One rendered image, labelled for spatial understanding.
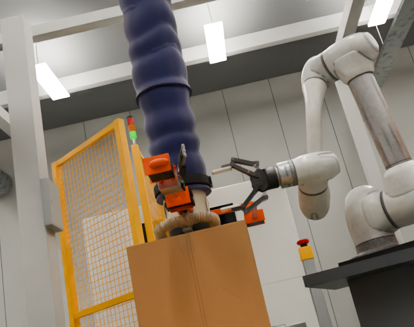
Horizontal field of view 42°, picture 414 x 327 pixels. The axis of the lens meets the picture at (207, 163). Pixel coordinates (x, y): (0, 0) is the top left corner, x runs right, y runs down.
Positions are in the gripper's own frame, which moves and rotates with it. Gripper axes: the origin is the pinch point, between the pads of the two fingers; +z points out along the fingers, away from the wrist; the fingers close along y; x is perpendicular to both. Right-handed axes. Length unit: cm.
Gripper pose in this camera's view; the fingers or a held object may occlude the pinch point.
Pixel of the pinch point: (219, 190)
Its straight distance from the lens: 182.6
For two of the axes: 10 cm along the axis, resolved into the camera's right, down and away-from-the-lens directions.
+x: 1.0, 3.2, 9.4
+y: 2.1, 9.2, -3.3
